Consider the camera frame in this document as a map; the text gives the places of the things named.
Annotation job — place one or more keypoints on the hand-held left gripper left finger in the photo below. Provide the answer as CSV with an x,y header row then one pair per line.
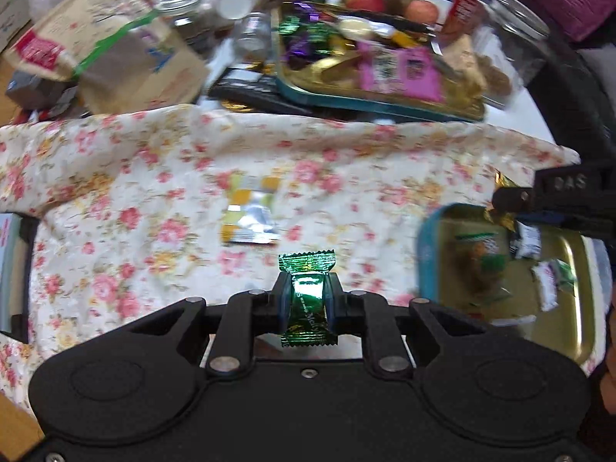
x,y
283,301

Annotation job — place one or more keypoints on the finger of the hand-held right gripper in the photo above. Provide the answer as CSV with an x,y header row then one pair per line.
x,y
515,199

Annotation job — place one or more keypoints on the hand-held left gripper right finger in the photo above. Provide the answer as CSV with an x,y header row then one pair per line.
x,y
333,301

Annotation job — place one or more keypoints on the green foil candy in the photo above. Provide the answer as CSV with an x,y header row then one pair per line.
x,y
308,293

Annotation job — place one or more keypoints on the white black snack packet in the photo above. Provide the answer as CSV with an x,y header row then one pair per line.
x,y
527,241

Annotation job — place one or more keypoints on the white green snack packet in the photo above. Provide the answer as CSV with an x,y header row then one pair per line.
x,y
553,284

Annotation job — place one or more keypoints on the teal gold tin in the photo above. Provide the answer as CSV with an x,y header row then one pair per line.
x,y
568,337

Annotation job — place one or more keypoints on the green orange snack packet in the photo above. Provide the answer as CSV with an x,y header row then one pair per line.
x,y
481,262

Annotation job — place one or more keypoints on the yellow silver snack packet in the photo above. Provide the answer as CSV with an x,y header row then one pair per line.
x,y
250,211

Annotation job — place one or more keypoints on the beige snack packet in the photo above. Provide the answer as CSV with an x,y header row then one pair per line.
x,y
464,67

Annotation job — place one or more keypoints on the large glass jar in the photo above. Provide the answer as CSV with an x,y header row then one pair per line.
x,y
517,43

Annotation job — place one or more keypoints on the pink snack packet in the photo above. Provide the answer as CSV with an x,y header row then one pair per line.
x,y
399,72

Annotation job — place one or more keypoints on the floral cloth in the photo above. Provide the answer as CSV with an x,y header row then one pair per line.
x,y
144,178

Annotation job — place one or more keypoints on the red cylinder can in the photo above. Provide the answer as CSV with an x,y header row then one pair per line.
x,y
464,9

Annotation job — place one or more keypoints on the teal gold snack tray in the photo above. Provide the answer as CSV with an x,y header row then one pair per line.
x,y
337,101

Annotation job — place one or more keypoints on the gold coin chocolate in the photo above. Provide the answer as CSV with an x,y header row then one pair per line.
x,y
237,105

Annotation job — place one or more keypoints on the black remote control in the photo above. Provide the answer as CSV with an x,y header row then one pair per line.
x,y
260,91

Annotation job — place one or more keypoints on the round pastry packet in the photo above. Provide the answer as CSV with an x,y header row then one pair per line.
x,y
356,28

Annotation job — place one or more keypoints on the purple foil candy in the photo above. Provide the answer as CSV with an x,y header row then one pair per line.
x,y
301,53

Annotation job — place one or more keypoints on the cluster of green candies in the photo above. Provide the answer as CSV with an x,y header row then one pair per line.
x,y
308,33

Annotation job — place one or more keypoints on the small glass jar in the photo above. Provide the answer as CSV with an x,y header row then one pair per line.
x,y
254,36

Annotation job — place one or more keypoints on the light blue book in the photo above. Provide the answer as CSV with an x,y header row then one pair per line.
x,y
12,274

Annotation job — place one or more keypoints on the glass jar dark contents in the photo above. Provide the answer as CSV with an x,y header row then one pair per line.
x,y
187,14

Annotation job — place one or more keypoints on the brown paper bag green band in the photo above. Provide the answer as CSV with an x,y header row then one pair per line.
x,y
110,53

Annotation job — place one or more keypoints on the white cap jar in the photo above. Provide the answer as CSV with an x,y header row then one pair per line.
x,y
232,2

